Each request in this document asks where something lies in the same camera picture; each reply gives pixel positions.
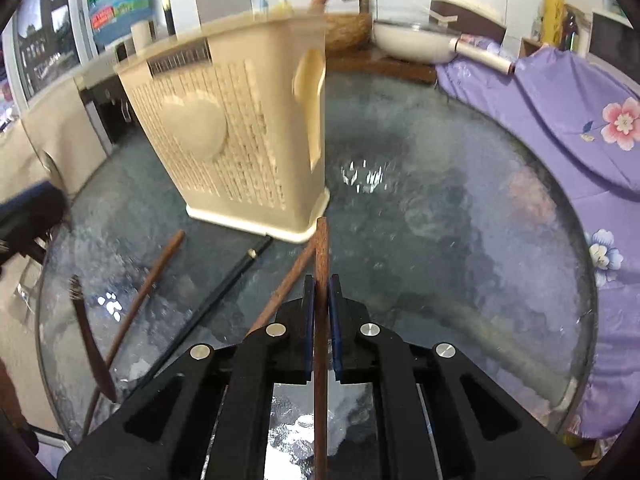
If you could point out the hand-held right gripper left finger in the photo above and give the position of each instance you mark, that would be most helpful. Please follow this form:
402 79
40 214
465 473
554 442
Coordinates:
309 330

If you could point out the yellow soap dispenser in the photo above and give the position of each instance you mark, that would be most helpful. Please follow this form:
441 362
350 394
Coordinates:
282 5

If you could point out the white paper cup sleeve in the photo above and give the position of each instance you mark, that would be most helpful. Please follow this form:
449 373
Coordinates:
141 35

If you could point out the beige cloth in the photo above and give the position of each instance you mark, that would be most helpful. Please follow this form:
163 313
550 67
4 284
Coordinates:
50 150

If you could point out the dark wooden counter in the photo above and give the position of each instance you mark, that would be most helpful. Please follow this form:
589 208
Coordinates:
380 67

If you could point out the white and brown rice cooker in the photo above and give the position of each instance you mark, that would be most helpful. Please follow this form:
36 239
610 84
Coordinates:
465 10

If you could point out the black chopstick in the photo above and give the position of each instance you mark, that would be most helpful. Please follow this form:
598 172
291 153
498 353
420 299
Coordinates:
215 300
92 345

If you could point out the beige plastic utensil holder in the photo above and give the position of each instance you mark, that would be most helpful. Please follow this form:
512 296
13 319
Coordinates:
225 135

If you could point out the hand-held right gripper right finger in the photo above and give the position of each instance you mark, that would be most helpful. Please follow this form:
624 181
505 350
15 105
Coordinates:
334 330

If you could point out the white pan with glass lid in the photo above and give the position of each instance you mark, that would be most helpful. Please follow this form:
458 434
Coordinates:
410 45

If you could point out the purple floral cloth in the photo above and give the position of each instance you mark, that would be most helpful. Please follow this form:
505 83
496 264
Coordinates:
575 170

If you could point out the yellow wrap roll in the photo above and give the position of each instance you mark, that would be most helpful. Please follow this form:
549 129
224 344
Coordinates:
554 10

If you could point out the woven wicker basket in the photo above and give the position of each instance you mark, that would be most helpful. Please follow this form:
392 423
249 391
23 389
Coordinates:
350 30

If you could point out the white microwave oven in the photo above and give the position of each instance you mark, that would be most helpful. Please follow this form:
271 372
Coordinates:
615 45

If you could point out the round glass table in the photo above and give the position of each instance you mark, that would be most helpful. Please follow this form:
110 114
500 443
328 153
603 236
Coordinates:
450 210

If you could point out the sliding window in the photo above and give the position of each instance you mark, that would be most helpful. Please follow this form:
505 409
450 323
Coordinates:
50 20

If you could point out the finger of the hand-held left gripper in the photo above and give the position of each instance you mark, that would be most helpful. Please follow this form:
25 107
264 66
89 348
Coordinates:
25 235
30 197

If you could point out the brown glass bottle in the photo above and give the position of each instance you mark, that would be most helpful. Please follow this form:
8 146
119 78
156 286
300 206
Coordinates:
571 30

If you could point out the blue water jug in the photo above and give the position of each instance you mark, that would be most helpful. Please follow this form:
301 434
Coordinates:
120 5

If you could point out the grey water dispenser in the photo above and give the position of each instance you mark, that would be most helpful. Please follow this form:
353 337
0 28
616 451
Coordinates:
107 110

